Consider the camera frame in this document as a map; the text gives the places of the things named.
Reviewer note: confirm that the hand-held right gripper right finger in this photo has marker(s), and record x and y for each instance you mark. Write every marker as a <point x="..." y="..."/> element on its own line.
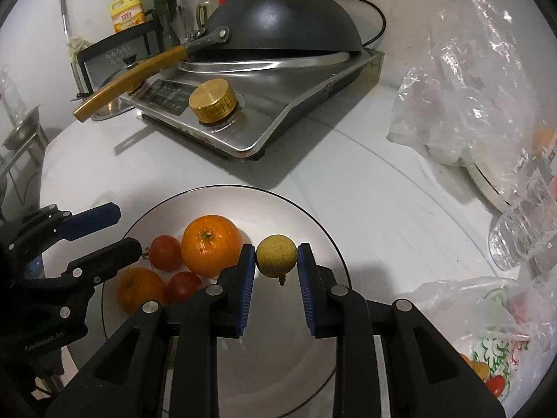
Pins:
<point x="307" y="289"/>

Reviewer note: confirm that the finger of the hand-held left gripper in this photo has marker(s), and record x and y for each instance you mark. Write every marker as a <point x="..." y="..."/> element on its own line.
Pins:
<point x="113" y="254"/>
<point x="93" y="220"/>

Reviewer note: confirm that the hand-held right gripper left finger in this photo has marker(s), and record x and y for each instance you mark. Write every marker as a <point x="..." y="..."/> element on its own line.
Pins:
<point x="247" y="287"/>

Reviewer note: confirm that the small yellow-green lime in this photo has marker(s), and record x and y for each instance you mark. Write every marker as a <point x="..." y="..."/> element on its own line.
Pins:
<point x="276" y="254"/>

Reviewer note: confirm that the red tomato with stem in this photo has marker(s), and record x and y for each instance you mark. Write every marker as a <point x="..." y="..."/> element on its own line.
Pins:
<point x="165" y="252"/>

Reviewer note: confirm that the large orange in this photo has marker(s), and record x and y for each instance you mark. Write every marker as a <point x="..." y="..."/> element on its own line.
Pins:
<point x="211" y="244"/>

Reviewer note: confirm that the white plate with dark rim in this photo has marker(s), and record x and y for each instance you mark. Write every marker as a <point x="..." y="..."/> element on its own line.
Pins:
<point x="278" y="217"/>

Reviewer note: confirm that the printed plastic bag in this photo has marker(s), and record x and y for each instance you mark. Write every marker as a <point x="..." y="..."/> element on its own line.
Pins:
<point x="457" y="313"/>

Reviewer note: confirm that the metal stand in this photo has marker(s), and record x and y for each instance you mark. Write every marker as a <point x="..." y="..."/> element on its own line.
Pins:
<point x="37" y="148"/>

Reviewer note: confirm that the glass pot lid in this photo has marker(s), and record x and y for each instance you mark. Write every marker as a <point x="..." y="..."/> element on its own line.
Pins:
<point x="117" y="109"/>

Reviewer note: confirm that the steel basin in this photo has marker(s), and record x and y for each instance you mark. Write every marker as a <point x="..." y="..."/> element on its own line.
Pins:
<point x="21" y="130"/>

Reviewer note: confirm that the gold cooker knob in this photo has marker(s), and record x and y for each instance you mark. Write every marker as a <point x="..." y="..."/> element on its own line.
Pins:
<point x="213" y="100"/>

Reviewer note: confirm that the black metal rack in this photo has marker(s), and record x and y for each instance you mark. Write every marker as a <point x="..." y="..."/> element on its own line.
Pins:
<point x="100" y="48"/>

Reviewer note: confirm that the steel induction cooker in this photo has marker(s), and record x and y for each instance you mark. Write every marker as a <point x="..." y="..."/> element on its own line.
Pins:
<point x="278" y="109"/>

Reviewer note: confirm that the small yellow citrus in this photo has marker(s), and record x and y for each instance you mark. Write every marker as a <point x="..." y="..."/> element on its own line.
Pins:
<point x="479" y="369"/>

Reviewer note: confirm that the white dish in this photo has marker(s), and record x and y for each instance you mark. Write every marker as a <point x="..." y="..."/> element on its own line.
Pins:
<point x="483" y="183"/>

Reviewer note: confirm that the yellow detergent bottle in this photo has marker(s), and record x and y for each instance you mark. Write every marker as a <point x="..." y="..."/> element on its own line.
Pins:
<point x="128" y="15"/>

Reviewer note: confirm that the clear water bottle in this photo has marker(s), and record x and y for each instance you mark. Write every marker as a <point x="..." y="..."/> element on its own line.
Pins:
<point x="513" y="239"/>

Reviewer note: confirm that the clear plastic bag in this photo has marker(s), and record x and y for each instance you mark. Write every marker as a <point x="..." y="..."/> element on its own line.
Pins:
<point x="457" y="109"/>

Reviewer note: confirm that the oil bottle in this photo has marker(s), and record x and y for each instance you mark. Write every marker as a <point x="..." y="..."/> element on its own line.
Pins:
<point x="204" y="8"/>

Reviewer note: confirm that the grey wall pipe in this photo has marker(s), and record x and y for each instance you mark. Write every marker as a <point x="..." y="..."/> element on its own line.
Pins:
<point x="65" y="13"/>

